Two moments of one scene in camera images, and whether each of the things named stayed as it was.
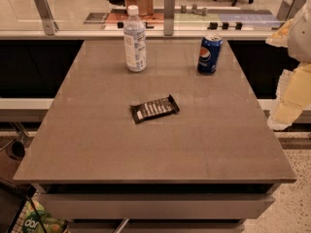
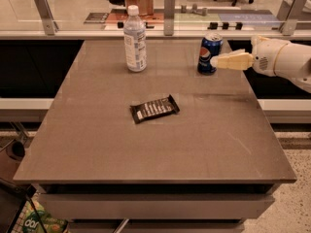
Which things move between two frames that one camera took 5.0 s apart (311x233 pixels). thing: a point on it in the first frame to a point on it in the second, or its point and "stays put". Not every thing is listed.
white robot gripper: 301,36 to 263,58
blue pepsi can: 209,53 stays put
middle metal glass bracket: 169,13 stays put
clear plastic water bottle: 135,41 stays put
